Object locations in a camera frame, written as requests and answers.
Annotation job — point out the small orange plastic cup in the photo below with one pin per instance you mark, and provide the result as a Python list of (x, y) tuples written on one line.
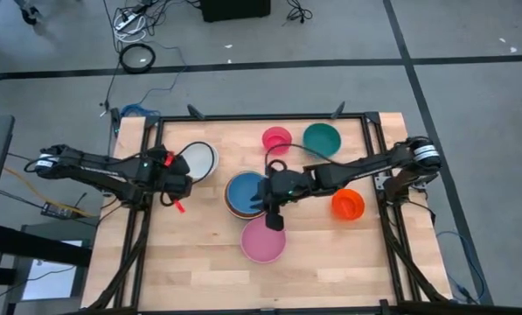
[(348, 204)]

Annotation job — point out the black chair caster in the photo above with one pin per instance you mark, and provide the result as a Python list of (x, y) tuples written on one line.
[(29, 15)]

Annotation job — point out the white power strip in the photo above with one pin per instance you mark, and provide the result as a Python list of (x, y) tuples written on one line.
[(125, 21)]

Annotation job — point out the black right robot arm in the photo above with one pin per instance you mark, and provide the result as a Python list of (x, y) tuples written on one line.
[(365, 168)]

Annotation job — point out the black metal table frame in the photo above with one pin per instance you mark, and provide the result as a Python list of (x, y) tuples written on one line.
[(265, 117)]

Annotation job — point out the white panel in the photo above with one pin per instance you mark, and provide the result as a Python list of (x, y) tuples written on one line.
[(53, 277)]

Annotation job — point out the black box case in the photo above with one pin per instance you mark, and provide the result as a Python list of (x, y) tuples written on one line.
[(234, 9)]

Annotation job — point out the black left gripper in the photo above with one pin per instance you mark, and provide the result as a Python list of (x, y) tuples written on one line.
[(162, 175)]

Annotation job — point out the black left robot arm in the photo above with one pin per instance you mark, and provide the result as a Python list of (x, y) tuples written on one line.
[(94, 168)]

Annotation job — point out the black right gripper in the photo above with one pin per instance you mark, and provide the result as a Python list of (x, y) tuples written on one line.
[(287, 184)]

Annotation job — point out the peach orange plastic bowl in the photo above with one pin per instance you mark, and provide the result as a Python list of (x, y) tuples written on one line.
[(232, 210)]

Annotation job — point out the red tape tag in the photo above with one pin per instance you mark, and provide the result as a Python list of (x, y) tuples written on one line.
[(179, 206), (169, 158)]

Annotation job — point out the blue plastic bowl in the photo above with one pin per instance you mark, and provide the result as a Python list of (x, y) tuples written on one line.
[(243, 192)]

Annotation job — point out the small pink plastic cup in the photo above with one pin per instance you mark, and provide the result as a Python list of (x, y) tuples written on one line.
[(277, 140)]

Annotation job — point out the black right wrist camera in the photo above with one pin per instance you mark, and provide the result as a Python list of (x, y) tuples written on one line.
[(274, 221)]

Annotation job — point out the dark green plastic bowl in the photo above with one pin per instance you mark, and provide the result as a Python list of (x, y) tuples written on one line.
[(322, 140)]

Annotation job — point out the large pink plastic bowl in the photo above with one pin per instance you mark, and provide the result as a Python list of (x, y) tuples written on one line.
[(262, 240)]

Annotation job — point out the white plastic bowl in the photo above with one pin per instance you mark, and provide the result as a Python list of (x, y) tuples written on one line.
[(197, 159)]

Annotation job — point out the small black electronic device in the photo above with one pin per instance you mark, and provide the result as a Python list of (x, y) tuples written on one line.
[(57, 211)]

